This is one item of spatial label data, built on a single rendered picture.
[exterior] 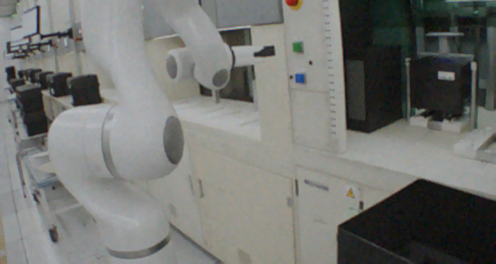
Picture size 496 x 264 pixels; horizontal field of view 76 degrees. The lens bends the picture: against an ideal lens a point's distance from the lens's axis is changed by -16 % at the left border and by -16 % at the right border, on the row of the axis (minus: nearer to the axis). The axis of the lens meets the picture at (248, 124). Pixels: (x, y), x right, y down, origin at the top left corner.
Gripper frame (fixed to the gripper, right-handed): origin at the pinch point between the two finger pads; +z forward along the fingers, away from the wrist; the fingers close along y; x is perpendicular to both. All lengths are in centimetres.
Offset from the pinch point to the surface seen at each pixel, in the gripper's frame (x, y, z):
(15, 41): 38, -459, -42
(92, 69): -12, -289, 21
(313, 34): 4.0, 6.7, 13.0
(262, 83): -12.8, -19.0, 12.5
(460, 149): -31, 47, 32
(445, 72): -11, 32, 54
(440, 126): -31, 31, 54
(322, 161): -36.3, 7.8, 12.5
